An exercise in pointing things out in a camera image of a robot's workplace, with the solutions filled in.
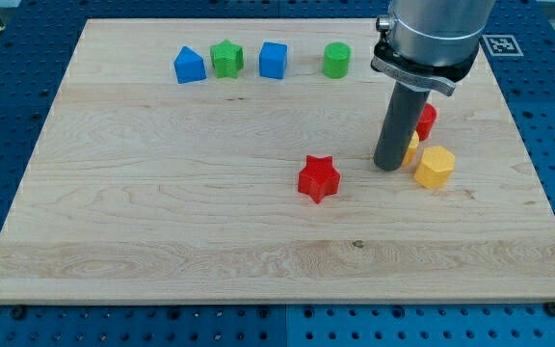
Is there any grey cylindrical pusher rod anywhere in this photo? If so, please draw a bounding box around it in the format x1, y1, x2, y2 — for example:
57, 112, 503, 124
373, 82, 430, 171

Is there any blue cube block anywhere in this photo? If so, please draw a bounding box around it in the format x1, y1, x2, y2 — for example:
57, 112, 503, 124
259, 41, 288, 79

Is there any black white fiducial marker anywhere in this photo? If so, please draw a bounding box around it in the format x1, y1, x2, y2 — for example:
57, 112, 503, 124
482, 34, 523, 57

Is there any green cylinder block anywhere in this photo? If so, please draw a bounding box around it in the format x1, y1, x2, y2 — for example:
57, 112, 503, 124
322, 41, 351, 79

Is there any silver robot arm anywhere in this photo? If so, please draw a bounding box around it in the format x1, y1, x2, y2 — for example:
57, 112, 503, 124
371, 0, 494, 96

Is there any yellow heart block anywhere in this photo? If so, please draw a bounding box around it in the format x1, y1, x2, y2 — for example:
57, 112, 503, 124
402, 131, 420, 167

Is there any blue triangular block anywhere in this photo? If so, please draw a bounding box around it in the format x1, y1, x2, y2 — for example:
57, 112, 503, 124
173, 46, 206, 84

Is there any yellow hexagon block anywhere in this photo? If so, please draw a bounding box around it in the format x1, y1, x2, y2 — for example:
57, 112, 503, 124
413, 146, 456, 189

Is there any wooden board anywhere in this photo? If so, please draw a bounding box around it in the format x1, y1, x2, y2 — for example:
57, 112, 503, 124
0, 19, 555, 305

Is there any red cylinder block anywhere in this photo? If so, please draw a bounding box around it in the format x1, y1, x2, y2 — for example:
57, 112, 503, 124
416, 103, 437, 141

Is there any red star block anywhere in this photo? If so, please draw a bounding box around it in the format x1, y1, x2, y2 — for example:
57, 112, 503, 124
298, 155, 341, 203

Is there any green star block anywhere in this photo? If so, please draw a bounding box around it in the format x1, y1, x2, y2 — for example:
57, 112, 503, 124
210, 40, 244, 78

